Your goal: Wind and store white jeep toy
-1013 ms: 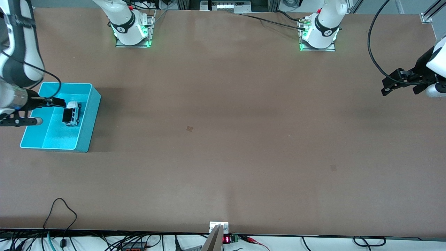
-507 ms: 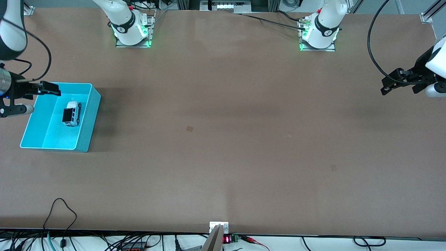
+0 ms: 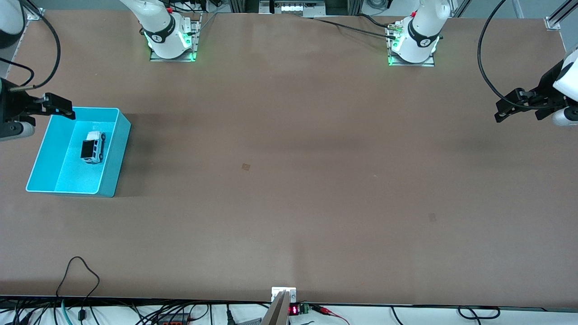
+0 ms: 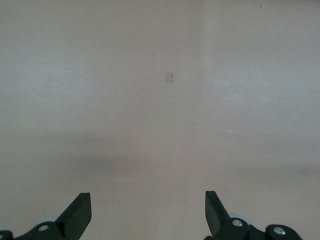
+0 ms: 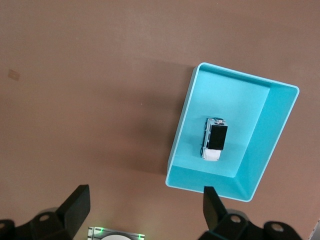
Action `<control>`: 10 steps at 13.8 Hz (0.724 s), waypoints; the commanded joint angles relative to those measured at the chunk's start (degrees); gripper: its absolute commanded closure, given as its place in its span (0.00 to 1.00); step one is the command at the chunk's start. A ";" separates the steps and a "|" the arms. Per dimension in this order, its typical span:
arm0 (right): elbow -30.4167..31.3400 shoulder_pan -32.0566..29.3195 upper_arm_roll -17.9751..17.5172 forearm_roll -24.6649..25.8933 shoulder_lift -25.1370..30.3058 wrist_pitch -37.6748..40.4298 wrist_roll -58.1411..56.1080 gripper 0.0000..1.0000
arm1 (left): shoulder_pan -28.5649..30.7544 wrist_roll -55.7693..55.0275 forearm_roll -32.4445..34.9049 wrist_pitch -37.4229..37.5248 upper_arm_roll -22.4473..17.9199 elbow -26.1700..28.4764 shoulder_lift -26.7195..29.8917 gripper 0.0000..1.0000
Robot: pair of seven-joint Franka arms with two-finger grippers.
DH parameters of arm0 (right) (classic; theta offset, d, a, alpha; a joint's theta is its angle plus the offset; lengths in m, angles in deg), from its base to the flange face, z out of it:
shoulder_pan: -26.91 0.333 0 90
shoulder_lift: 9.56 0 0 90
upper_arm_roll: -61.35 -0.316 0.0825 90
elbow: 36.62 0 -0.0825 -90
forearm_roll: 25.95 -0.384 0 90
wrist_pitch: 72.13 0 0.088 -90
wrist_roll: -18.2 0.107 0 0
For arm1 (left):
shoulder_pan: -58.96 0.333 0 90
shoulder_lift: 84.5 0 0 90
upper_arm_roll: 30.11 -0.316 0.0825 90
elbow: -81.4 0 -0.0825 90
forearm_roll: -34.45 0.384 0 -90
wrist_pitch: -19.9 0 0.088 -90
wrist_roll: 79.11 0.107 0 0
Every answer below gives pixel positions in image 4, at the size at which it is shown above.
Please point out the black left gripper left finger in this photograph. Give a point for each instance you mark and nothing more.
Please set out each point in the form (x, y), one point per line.
(72, 220)

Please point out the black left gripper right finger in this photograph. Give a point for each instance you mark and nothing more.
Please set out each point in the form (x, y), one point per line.
(220, 225)

